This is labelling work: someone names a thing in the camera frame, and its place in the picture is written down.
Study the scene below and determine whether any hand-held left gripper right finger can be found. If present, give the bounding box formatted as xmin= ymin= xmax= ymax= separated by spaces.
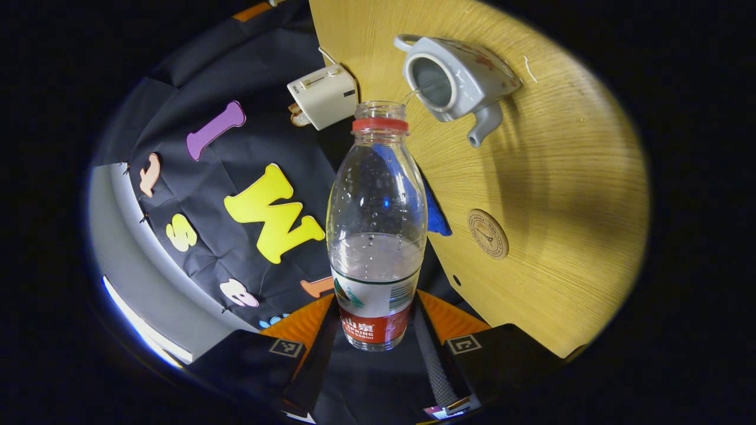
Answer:
xmin=412 ymin=289 xmax=563 ymax=414

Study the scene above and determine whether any white toaster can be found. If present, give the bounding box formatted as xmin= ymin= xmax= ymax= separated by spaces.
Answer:
xmin=287 ymin=64 xmax=359 ymax=131

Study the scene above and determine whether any white ceramic teacup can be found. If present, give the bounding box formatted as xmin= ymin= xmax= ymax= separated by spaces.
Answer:
xmin=394 ymin=34 xmax=524 ymax=148

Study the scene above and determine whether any round wooden coaster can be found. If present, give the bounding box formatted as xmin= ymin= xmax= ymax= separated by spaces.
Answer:
xmin=468 ymin=208 xmax=510 ymax=260

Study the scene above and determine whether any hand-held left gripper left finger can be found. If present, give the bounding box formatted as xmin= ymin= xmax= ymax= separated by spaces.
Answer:
xmin=188 ymin=293 xmax=342 ymax=417

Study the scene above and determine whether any blue towel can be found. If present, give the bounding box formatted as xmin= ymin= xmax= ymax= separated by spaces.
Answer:
xmin=421 ymin=176 xmax=453 ymax=237

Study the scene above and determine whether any clear plastic water bottle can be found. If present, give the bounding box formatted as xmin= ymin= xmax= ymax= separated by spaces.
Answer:
xmin=326 ymin=101 xmax=428 ymax=352

